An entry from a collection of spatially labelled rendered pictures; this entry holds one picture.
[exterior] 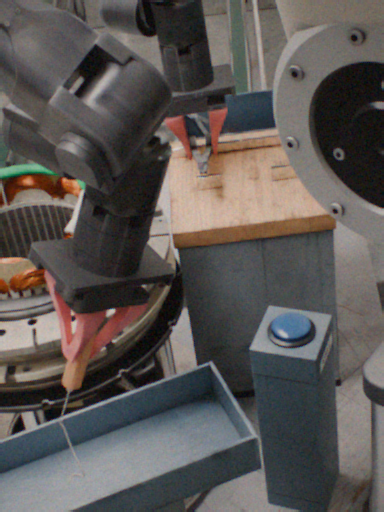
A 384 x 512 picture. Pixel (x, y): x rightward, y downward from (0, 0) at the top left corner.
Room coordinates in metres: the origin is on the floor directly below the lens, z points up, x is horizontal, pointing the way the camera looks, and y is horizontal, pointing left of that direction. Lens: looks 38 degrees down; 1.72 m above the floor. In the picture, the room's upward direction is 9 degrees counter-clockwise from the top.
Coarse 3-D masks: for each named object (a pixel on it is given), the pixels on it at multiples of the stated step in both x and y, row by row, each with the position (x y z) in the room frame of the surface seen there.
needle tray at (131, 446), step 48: (192, 384) 0.67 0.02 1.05; (48, 432) 0.63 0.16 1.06; (96, 432) 0.64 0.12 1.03; (144, 432) 0.64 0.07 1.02; (192, 432) 0.63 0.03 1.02; (240, 432) 0.61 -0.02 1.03; (0, 480) 0.61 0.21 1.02; (48, 480) 0.60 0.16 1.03; (96, 480) 0.59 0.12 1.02; (144, 480) 0.55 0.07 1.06; (192, 480) 0.56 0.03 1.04
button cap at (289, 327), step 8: (288, 312) 0.76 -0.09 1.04; (280, 320) 0.75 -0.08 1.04; (288, 320) 0.74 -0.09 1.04; (296, 320) 0.74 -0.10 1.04; (304, 320) 0.74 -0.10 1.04; (272, 328) 0.74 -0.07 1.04; (280, 328) 0.73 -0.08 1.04; (288, 328) 0.73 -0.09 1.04; (296, 328) 0.73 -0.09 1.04; (304, 328) 0.73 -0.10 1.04; (280, 336) 0.73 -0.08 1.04; (288, 336) 0.72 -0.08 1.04; (296, 336) 0.72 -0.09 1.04; (304, 336) 0.72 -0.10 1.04
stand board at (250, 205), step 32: (192, 160) 1.05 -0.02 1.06; (224, 160) 1.04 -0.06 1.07; (256, 160) 1.02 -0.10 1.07; (288, 160) 1.01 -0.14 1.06; (192, 192) 0.98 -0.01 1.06; (224, 192) 0.96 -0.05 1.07; (256, 192) 0.95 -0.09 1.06; (288, 192) 0.94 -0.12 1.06; (192, 224) 0.91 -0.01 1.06; (224, 224) 0.90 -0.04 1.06; (256, 224) 0.89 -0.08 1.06; (288, 224) 0.89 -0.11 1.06; (320, 224) 0.89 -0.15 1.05
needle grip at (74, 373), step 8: (88, 344) 0.60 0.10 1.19; (88, 352) 0.60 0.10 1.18; (80, 360) 0.60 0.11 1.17; (88, 360) 0.60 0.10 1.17; (72, 368) 0.60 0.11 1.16; (80, 368) 0.60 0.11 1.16; (64, 376) 0.60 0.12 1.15; (72, 376) 0.59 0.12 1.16; (80, 376) 0.60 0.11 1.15; (64, 384) 0.60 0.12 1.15; (72, 384) 0.59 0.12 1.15; (80, 384) 0.60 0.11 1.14
